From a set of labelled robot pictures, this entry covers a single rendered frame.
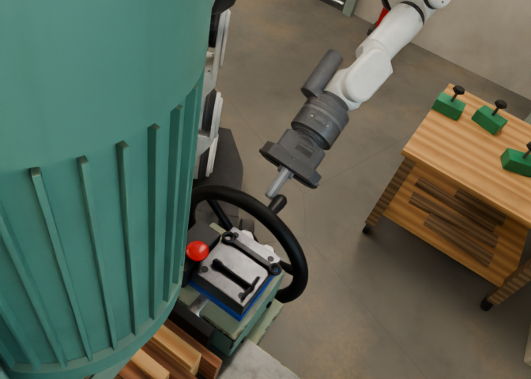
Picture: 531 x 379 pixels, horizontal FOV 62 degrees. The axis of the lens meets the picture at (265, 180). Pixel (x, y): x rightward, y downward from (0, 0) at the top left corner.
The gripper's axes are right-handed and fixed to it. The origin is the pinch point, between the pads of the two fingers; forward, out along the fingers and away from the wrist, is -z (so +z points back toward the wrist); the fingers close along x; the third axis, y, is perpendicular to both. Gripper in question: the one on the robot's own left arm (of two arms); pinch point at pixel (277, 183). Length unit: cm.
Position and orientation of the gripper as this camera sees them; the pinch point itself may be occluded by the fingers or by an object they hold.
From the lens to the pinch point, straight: 81.3
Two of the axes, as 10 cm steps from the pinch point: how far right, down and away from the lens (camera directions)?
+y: 0.5, -1.7, -9.8
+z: 5.6, -8.1, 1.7
